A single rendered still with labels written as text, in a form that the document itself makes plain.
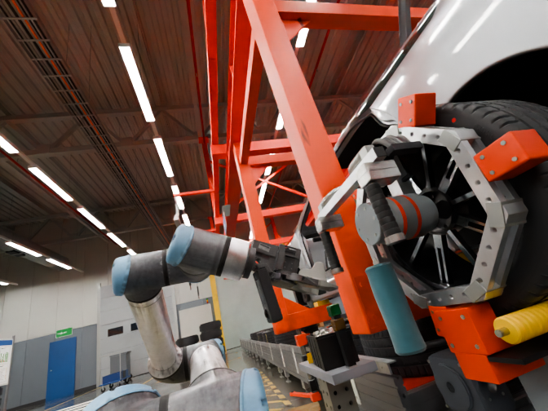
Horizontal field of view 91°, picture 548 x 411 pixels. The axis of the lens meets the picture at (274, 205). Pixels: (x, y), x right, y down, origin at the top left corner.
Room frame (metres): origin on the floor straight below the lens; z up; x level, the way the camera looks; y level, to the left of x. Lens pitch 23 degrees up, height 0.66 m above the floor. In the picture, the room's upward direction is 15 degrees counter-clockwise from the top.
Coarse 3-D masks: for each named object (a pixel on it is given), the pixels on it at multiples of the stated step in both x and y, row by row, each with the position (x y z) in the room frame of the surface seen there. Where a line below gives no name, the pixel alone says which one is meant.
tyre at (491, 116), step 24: (456, 120) 0.63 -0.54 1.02; (480, 120) 0.59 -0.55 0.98; (504, 120) 0.56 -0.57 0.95; (528, 120) 0.57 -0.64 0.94; (528, 192) 0.59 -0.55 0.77; (528, 216) 0.62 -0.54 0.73; (528, 240) 0.64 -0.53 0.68; (528, 264) 0.67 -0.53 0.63; (432, 288) 0.98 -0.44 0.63; (504, 288) 0.75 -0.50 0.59; (528, 288) 0.70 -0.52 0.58; (504, 312) 0.79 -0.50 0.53
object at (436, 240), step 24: (432, 144) 0.86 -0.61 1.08; (408, 168) 0.89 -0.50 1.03; (432, 168) 0.81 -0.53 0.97; (456, 168) 0.72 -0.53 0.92; (384, 192) 1.03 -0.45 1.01; (432, 192) 0.88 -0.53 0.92; (456, 192) 0.80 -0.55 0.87; (456, 216) 0.80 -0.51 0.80; (408, 240) 1.10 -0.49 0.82; (432, 240) 1.13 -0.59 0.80; (456, 240) 0.84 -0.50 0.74; (408, 264) 1.05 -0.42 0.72; (432, 264) 1.06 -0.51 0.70; (456, 264) 1.06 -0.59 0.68
